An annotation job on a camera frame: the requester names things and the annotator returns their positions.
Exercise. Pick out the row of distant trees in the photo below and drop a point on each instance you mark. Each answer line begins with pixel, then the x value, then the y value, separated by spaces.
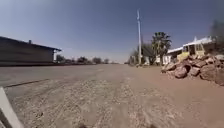
pixel 96 60

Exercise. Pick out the brown dirt ground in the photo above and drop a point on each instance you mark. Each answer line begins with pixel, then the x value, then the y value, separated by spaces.
pixel 110 95

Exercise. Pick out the cluster of trees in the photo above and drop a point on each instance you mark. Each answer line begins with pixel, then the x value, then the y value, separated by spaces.
pixel 146 53

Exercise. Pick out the tall pale pole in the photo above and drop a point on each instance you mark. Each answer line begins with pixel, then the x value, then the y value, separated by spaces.
pixel 139 40

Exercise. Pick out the palm tree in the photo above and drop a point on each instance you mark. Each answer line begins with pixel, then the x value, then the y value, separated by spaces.
pixel 161 42

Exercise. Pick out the yellow building with white roof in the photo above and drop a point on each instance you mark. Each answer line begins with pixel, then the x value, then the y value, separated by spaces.
pixel 195 49

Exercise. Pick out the dark low building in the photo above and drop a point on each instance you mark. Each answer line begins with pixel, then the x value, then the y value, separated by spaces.
pixel 23 51

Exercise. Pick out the pile of rocks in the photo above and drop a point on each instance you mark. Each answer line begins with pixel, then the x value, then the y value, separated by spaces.
pixel 203 68

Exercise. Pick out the white wall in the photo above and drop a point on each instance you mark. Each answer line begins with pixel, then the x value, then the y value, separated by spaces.
pixel 165 59

